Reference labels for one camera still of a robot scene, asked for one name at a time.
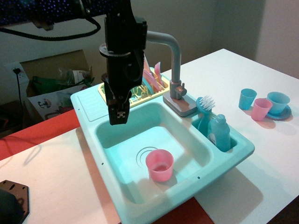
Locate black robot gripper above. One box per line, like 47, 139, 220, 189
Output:
100, 0, 147, 125

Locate grey toy faucet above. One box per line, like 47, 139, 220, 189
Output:
147, 31, 197, 117

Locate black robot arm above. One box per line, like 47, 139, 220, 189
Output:
0, 0, 148, 125

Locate yellow dish rack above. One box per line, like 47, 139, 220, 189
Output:
97, 67, 171, 110

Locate pink and blue toy plates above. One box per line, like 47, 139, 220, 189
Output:
143, 56, 164, 93

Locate cardboard box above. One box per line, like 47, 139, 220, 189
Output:
21, 50, 92, 123

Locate teal toy sink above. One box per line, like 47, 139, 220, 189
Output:
71, 85, 255, 224

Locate pink cup in sink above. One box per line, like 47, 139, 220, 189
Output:
145, 149, 174, 182

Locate blue dish brush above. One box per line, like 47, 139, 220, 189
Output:
196, 96, 215, 137

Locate blue soap bottle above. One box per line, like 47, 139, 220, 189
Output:
207, 114, 231, 152

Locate blue cup on table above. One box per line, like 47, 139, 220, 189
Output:
238, 88, 257, 110

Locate pink cup on table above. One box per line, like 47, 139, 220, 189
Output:
251, 98, 272, 121

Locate blue bowl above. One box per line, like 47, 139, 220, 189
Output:
267, 91, 290, 114

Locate blue saucer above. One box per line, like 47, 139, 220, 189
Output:
266, 105, 292, 120

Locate wall outlet with plug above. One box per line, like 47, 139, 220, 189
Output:
4, 62, 29, 85

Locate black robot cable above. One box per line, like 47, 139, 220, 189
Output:
0, 14, 101, 42

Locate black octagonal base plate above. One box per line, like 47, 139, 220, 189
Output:
0, 180, 29, 224

